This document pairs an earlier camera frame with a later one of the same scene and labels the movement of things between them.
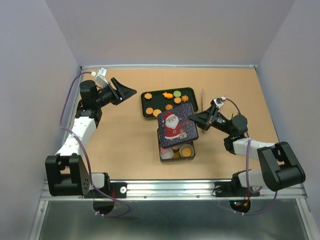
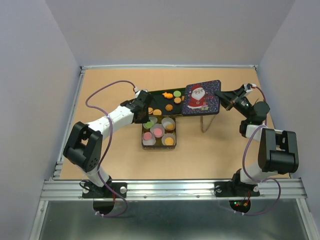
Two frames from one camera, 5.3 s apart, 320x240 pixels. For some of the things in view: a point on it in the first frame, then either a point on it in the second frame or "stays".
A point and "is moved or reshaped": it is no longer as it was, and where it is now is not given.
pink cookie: x=164 y=150 -> x=147 y=136
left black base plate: x=117 y=190 stays
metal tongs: x=202 y=130 is moved or reshaped
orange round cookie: x=177 y=100 stays
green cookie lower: x=177 y=93 stays
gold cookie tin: x=176 y=153 -> x=159 y=133
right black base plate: x=232 y=189 stays
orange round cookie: x=186 y=152 -> x=169 y=141
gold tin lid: x=175 y=126 -> x=200 y=98
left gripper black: x=123 y=92 -> x=146 y=119
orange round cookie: x=149 y=110 stays
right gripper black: x=208 y=117 -> x=226 y=97
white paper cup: x=168 y=155 -> x=151 y=142
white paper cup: x=188 y=146 -> x=168 y=135
